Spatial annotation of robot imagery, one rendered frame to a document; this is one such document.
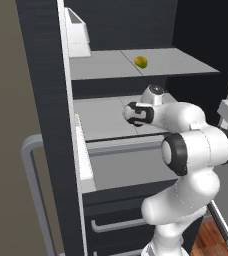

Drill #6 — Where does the black fridge drawer front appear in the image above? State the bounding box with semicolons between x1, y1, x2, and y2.
82;194;205;256

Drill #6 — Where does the small white door bin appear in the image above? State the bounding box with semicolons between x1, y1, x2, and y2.
64;6;93;59

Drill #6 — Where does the grey drawer handle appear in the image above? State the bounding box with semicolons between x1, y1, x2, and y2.
90;217;148;234
92;247;144;256

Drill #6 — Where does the grey-lined fridge door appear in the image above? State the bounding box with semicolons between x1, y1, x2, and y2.
205;49;228;256

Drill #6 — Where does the grey fridge door handle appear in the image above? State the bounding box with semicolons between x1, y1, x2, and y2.
20;133;58;256

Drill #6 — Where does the long white door bin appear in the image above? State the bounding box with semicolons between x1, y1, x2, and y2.
73;113;98;195

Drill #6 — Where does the black fridge door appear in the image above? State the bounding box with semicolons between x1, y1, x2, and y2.
15;0;88;256

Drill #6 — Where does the black fridge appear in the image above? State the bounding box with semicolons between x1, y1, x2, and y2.
63;0;228;256

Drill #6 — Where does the yellow green mango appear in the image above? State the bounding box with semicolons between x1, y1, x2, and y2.
133;55;149;70

